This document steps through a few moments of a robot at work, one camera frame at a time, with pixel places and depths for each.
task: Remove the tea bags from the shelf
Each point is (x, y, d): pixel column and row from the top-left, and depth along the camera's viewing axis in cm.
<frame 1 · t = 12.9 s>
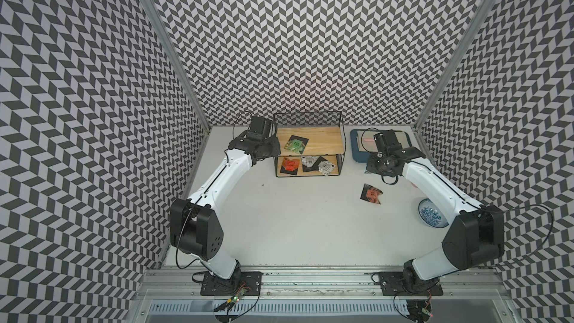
left hand: (275, 148, 85), fingers closed
right hand: (374, 169, 86), fingers closed
blue tray: (359, 156, 107), point 2 cm above the table

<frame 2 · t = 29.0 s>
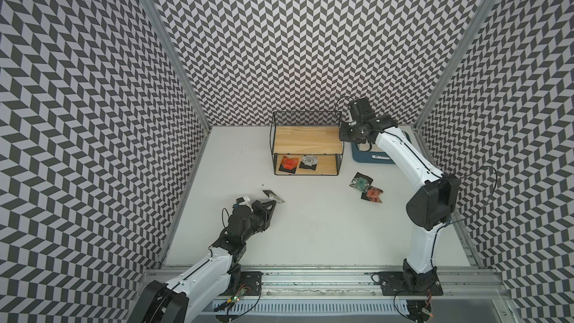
left hand: (277, 202, 83), fingers closed
right hand: (345, 136, 88), fingers open
green tea bag right: (362, 182, 98), on the table
the other named things where they were.

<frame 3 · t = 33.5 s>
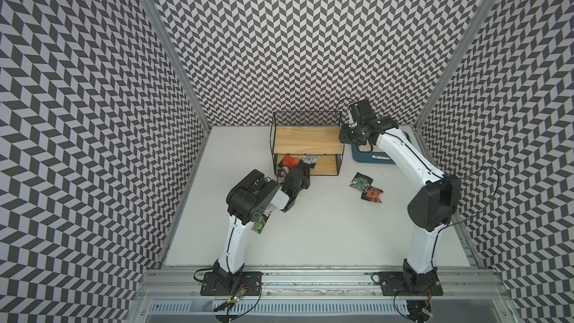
left hand: (313, 164, 99), fingers closed
right hand: (345, 138, 88), fingers open
the named things where they were.

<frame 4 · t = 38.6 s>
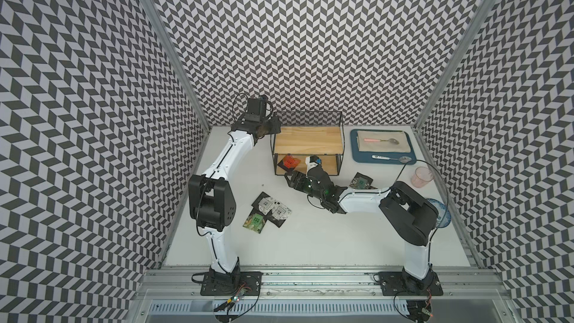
left hand: (276, 124, 90), fingers open
right hand: (289, 178, 89), fingers open
beige cloth on tray: (383, 146, 114), on the table
pink handled spoon: (373, 140, 115), on the table
white handled spoon: (404, 159, 104), point 3 cm above the table
pink plastic cup: (422, 176, 104), on the table
blue patterned bowl: (444, 216, 90), on the table
the other named things where they were.

